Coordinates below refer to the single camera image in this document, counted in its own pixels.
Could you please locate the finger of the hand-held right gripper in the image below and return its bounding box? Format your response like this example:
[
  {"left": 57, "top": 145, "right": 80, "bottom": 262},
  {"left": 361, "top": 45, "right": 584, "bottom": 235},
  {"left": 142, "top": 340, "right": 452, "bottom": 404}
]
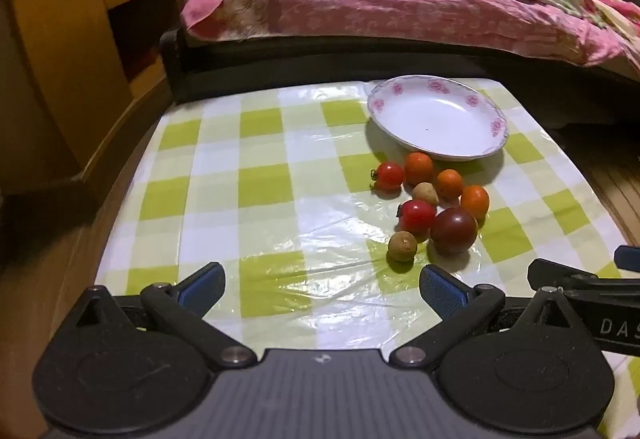
[
  {"left": 527, "top": 258, "right": 601, "bottom": 291},
  {"left": 614, "top": 245, "right": 640, "bottom": 270}
]

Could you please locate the white floral rimmed plate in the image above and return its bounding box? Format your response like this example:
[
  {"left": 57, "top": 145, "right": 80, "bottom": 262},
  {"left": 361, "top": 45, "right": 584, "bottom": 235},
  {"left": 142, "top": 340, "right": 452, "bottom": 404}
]
[{"left": 367, "top": 75, "right": 510, "bottom": 163}]

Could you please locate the red cherry tomato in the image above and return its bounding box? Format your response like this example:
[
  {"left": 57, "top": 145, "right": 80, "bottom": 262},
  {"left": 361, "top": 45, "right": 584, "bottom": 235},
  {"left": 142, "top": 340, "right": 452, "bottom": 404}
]
[
  {"left": 397, "top": 200, "right": 437, "bottom": 235},
  {"left": 371, "top": 162, "right": 405, "bottom": 192}
]

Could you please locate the wooden cabinet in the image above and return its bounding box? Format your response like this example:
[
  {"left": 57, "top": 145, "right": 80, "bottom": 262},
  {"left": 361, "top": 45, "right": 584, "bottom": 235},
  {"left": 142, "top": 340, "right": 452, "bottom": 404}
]
[{"left": 0, "top": 0, "right": 199, "bottom": 200}]

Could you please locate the large dark red tomato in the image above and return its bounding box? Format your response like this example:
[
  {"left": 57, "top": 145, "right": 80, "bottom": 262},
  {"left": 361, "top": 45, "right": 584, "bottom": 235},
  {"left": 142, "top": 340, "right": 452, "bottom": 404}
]
[{"left": 430, "top": 208, "right": 479, "bottom": 255}]

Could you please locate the dark bed frame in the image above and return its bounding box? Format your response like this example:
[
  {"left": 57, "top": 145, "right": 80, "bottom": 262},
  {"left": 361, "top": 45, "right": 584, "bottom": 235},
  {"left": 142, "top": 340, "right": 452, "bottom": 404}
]
[{"left": 159, "top": 26, "right": 640, "bottom": 130}]

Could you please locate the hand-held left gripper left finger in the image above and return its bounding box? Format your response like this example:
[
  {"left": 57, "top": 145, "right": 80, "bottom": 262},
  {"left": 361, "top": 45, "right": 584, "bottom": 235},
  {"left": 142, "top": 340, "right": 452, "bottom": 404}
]
[{"left": 65, "top": 262, "right": 257, "bottom": 368}]

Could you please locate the green white checked tablecloth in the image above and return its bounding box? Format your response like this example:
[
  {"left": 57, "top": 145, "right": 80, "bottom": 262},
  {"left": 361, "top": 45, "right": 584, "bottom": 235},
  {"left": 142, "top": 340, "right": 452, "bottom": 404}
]
[{"left": 95, "top": 78, "right": 640, "bottom": 439}]

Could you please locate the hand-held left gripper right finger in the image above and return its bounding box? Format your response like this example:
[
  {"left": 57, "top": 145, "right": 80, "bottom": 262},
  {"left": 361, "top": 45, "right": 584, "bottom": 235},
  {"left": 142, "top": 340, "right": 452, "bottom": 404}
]
[{"left": 389, "top": 265, "right": 596, "bottom": 367}]

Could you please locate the orange cherry tomato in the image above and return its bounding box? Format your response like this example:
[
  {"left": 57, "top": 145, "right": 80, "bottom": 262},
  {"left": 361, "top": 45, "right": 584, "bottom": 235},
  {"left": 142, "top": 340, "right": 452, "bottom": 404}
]
[
  {"left": 460, "top": 185, "right": 490, "bottom": 220},
  {"left": 404, "top": 152, "right": 435, "bottom": 185},
  {"left": 436, "top": 169, "right": 464, "bottom": 200}
]

